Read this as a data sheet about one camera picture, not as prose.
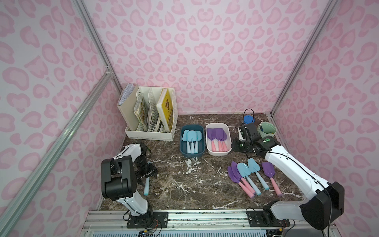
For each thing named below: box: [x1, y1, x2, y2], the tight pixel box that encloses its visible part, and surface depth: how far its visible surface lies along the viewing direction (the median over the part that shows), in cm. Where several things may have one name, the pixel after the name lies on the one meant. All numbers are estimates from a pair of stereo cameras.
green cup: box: [256, 121, 277, 139], surface depth 96 cm
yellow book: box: [156, 88, 174, 133], surface depth 99 cm
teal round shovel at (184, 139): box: [182, 129, 191, 154], surface depth 106 cm
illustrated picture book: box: [133, 93, 149, 132], surface depth 100 cm
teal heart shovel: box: [194, 130, 202, 154], surface depth 106 cm
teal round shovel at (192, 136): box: [186, 130, 198, 154], surface depth 106 cm
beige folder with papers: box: [116, 83, 140, 131], surface depth 92 cm
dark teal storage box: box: [179, 124, 206, 158], surface depth 103 cm
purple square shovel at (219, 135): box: [214, 127, 224, 153], surface depth 106 cm
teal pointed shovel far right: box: [247, 157, 270, 191], surface depth 90 cm
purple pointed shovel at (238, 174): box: [231, 160, 256, 195], surface depth 90 cm
